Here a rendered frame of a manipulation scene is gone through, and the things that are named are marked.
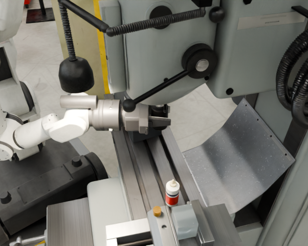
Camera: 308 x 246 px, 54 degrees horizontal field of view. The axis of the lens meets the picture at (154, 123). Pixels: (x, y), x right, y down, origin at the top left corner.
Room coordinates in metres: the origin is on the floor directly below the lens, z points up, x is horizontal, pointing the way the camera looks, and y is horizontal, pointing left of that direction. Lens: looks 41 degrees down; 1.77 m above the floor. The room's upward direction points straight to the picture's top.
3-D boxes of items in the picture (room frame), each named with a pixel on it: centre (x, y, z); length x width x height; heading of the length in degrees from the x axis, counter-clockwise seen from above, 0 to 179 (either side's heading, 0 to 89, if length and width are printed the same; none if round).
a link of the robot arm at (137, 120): (0.66, 0.08, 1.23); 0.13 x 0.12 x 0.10; 0
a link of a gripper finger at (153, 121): (0.62, -0.01, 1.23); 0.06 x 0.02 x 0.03; 90
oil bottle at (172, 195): (0.56, -0.06, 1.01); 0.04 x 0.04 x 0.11
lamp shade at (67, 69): (0.56, 0.17, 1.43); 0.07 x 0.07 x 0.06
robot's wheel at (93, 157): (1.08, 0.31, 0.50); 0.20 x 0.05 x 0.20; 37
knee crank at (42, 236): (0.66, 0.53, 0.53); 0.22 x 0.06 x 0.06; 105
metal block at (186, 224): (0.42, -0.08, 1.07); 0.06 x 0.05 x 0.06; 12
